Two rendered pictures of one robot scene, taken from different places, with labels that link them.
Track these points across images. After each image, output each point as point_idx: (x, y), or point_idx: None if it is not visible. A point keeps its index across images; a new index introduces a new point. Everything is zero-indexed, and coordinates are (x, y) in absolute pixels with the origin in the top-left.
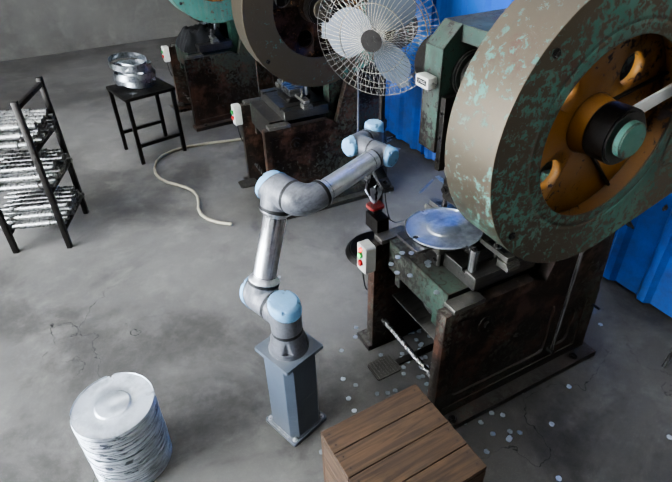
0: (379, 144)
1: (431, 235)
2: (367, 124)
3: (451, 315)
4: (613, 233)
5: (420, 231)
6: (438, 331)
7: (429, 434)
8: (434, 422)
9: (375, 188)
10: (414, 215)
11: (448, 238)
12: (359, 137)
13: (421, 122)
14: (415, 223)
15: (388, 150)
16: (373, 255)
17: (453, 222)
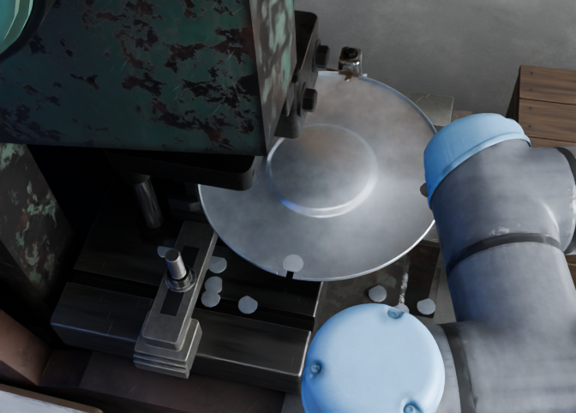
0: (513, 180)
1: (384, 165)
2: (439, 363)
3: (455, 110)
4: None
5: (394, 200)
6: None
7: (564, 138)
8: (540, 146)
9: None
10: (334, 276)
11: (357, 127)
12: (559, 317)
13: (261, 62)
14: (371, 240)
15: (507, 122)
16: None
17: (279, 162)
